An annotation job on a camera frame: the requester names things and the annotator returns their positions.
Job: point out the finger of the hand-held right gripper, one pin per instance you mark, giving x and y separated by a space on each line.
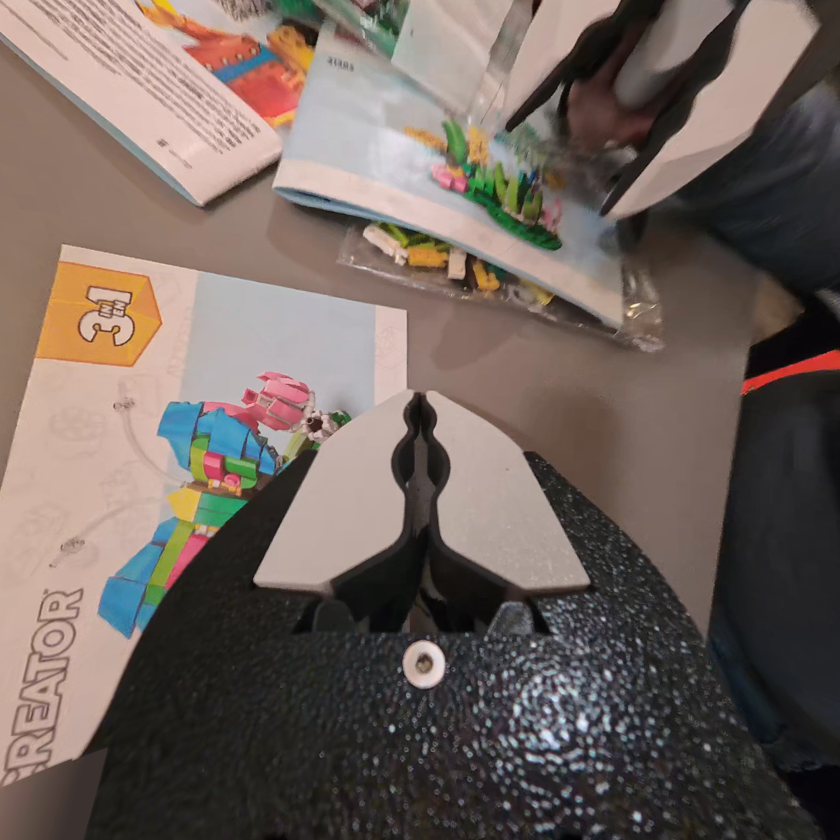
741 98
551 39

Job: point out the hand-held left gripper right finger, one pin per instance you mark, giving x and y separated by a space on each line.
505 518

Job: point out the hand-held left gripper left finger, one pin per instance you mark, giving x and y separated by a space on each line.
341 512

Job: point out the clear plastic bag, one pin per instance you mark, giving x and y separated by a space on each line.
453 52

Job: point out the person's right forearm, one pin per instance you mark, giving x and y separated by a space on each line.
781 197

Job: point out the clear bag of lego pieces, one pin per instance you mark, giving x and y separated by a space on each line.
426 256

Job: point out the person's right hand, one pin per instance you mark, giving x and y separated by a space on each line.
594 111

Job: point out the flower cover instruction booklet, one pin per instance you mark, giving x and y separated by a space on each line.
367 144

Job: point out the parrot cover instruction booklet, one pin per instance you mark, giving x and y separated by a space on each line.
131 407

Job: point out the person's leg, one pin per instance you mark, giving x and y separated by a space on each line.
781 558

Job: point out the fish cover instruction booklet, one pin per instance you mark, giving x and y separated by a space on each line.
131 79

